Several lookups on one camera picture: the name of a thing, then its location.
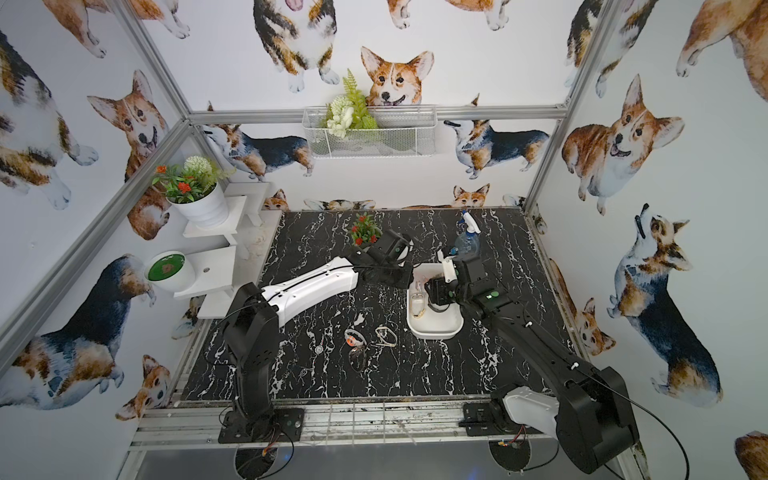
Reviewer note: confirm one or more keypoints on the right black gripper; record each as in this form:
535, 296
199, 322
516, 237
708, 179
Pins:
436, 290

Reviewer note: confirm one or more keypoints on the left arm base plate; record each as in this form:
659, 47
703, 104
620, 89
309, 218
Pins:
283, 424

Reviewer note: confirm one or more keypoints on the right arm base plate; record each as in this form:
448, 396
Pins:
493, 418

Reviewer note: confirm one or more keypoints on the large white pot plant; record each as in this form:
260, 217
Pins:
193, 187

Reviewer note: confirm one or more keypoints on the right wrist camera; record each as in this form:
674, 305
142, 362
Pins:
448, 267

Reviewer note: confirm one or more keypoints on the pink white watch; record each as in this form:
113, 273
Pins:
422, 283

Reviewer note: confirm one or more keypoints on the fern and white flowers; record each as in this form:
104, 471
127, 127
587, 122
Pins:
348, 111

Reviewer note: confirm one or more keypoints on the white storage box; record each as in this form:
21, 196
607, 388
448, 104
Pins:
437, 322

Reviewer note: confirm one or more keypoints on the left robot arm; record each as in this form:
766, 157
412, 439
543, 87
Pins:
252, 324

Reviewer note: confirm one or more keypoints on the black watch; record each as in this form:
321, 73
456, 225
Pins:
358, 358

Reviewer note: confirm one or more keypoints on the orange white watch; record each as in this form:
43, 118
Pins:
354, 339

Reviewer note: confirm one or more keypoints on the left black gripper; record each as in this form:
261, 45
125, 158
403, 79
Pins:
393, 252

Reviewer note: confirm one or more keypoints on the white wire wall basket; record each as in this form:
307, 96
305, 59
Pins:
394, 132

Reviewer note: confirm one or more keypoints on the blue spray bottle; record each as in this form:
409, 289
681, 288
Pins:
468, 241

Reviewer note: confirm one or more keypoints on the small green pot red flowers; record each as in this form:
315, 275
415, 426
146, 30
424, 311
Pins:
365, 231

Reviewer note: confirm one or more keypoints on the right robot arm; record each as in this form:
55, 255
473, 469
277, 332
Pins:
585, 409

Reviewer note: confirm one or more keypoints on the white bowl green top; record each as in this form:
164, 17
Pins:
171, 271

